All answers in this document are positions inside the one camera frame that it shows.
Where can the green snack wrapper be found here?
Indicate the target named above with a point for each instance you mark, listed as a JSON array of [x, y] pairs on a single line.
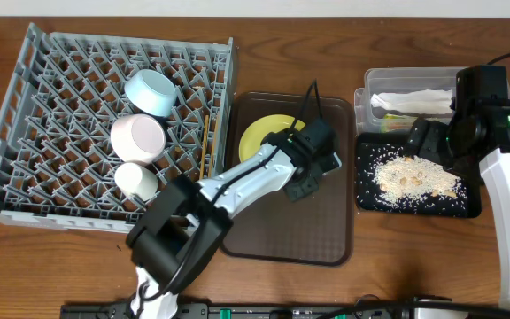
[[393, 122]]

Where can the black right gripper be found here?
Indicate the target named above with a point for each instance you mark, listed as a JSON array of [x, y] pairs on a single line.
[[427, 149]]

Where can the pink bowl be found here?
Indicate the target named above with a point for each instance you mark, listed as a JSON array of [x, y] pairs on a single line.
[[138, 138]]

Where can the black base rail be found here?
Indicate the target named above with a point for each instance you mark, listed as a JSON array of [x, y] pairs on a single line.
[[121, 310]]

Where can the yellow round plate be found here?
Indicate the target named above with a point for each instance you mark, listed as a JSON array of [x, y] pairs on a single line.
[[253, 136]]

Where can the clear plastic waste bin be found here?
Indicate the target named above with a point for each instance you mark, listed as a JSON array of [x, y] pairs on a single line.
[[397, 80]]

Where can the pile of rice and nuts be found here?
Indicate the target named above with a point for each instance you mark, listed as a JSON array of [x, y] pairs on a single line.
[[411, 177]]

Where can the wooden chopstick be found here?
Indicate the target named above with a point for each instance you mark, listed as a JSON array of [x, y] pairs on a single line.
[[212, 153], [204, 146]]

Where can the white plastic wrapper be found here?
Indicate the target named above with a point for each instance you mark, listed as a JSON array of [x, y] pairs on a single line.
[[426, 101]]

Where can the light blue bowl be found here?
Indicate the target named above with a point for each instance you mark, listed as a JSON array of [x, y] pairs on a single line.
[[151, 92]]

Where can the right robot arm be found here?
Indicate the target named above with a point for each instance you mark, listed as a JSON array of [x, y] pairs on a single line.
[[475, 145]]

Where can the white paper cup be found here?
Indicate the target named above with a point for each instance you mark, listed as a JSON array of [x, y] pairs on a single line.
[[136, 181]]

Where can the black waste tray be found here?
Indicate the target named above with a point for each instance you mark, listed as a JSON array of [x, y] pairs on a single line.
[[374, 149]]

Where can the brown serving tray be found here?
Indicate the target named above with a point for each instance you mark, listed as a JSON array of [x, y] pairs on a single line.
[[315, 230]]

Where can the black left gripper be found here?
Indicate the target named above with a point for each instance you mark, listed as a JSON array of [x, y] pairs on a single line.
[[309, 189]]

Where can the grey dishwasher rack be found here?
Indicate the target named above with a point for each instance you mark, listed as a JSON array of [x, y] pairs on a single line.
[[57, 163]]

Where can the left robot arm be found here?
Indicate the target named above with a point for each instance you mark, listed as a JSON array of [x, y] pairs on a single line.
[[180, 232]]

